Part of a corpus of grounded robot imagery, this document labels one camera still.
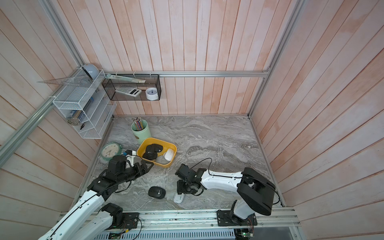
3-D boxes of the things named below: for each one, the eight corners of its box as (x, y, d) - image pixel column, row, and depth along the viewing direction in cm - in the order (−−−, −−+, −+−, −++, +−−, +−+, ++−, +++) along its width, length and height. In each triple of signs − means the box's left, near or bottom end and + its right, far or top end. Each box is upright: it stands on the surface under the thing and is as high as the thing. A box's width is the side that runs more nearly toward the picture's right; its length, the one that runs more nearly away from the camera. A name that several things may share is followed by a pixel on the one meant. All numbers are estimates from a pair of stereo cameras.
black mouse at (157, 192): (148, 198, 82) (147, 197, 80) (150, 188, 86) (148, 186, 83) (165, 198, 82) (164, 197, 80) (166, 188, 86) (165, 186, 83)
